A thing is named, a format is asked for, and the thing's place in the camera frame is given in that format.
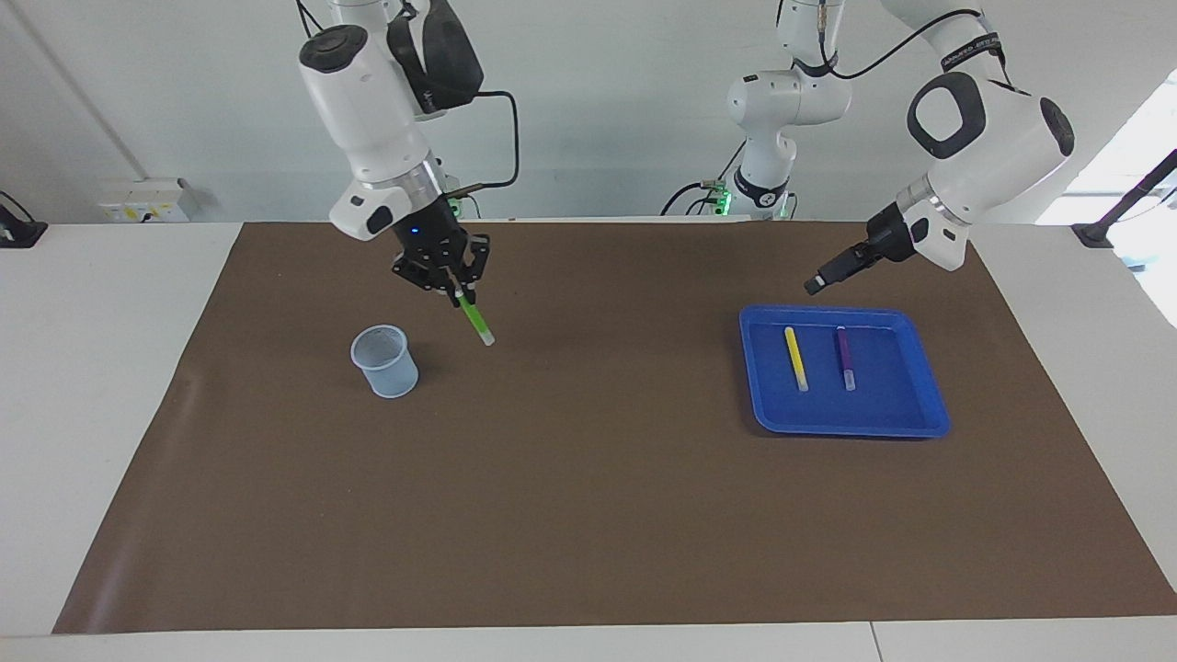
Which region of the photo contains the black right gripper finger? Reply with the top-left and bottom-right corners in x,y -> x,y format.
458,234 -> 492,306
392,257 -> 461,297

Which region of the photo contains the green marker pen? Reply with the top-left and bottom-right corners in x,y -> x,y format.
453,287 -> 496,348

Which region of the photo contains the translucent plastic cup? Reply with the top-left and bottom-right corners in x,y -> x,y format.
350,324 -> 420,399

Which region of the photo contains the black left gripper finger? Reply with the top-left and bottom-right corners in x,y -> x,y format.
813,249 -> 875,297
804,243 -> 874,289

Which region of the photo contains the black table clamp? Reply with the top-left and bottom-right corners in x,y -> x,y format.
0,190 -> 49,249

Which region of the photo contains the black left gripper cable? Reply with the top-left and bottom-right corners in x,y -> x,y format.
782,0 -> 987,82

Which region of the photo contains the yellow marker pen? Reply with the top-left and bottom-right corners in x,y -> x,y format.
783,326 -> 810,393

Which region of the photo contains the brown table mat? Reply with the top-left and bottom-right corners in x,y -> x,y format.
52,221 -> 1177,635

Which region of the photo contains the white wall socket box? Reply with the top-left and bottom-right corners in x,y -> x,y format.
97,177 -> 191,223

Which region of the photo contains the blue plastic tray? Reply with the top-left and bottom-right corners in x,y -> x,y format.
739,304 -> 952,439

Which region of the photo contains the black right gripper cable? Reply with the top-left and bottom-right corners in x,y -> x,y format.
441,89 -> 521,200

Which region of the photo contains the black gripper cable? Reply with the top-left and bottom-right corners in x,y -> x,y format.
782,0 -> 987,82
441,89 -> 521,200

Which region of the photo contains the black left base cable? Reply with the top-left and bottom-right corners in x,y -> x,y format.
660,138 -> 748,220

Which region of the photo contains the black pole stand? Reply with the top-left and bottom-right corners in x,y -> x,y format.
1071,147 -> 1177,249

